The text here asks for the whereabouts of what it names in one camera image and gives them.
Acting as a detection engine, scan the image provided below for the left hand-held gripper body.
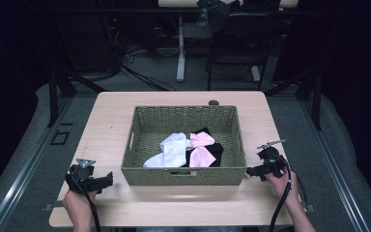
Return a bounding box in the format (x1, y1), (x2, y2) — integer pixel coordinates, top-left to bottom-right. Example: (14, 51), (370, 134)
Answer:
(65, 158), (110, 195)

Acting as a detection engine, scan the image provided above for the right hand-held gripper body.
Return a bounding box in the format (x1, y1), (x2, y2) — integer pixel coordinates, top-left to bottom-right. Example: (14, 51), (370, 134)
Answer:
(256, 138), (289, 182)

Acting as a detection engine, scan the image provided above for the person's left hand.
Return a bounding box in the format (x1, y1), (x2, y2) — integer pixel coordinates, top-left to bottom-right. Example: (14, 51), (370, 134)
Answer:
(62, 188), (99, 223)

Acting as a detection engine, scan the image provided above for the person's right hand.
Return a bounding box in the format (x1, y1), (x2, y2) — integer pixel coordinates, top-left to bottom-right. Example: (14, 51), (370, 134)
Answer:
(265, 166), (300, 207)

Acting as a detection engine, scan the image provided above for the black sock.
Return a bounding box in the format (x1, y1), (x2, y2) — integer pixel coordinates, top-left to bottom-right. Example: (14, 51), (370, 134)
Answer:
(191, 126), (213, 136)
(181, 142), (225, 168)

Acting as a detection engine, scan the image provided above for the green woven basket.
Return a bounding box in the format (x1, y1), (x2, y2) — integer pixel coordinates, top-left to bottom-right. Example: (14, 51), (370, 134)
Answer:
(121, 105), (248, 188)

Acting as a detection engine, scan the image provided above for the pink sock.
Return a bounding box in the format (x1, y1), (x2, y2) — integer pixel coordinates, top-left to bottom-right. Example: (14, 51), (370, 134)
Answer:
(188, 146), (217, 168)
(189, 130), (216, 149)

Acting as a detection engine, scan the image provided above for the white sock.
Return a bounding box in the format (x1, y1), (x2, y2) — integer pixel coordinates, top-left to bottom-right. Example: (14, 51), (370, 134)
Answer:
(159, 131), (195, 155)
(142, 143), (188, 169)

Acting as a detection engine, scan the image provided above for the black metal stand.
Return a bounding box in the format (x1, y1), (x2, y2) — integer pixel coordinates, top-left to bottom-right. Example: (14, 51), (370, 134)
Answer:
(46, 68), (108, 129)
(264, 69), (324, 131)

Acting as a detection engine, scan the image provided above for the white desk leg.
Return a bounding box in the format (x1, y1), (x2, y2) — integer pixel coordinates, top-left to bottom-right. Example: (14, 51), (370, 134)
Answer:
(250, 65), (262, 82)
(176, 15), (187, 83)

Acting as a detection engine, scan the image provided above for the black chair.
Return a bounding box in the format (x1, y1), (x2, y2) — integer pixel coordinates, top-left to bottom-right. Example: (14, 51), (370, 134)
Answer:
(205, 11), (283, 92)

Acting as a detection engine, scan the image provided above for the dark cloth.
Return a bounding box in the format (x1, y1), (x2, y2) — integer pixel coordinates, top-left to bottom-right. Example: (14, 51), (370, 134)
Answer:
(195, 0), (242, 31)

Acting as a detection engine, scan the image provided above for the light desk top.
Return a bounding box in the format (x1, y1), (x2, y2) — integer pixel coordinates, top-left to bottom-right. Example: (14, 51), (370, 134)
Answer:
(157, 0), (300, 9)

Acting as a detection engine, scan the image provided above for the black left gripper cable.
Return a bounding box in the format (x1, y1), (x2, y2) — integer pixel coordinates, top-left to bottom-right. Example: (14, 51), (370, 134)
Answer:
(69, 173), (102, 232)

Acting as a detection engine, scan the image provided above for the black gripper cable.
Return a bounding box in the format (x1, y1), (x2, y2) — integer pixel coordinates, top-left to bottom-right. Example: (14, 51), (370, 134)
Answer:
(69, 173), (102, 232)
(268, 151), (294, 232)

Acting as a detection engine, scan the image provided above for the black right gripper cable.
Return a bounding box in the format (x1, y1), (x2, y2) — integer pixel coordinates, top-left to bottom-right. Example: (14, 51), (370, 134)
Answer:
(268, 151), (294, 232)

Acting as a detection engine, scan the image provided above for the black floor socket frame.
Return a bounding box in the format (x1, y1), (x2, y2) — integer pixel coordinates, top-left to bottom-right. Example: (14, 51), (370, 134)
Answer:
(49, 130), (71, 146)

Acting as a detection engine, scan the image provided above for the metal floor rail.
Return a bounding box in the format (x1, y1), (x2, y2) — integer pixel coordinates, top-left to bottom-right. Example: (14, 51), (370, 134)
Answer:
(0, 96), (75, 232)
(298, 96), (371, 232)

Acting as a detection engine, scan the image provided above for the bundle of floor cables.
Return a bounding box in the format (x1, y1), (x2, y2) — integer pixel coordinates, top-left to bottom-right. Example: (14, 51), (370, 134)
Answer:
(107, 15), (179, 92)

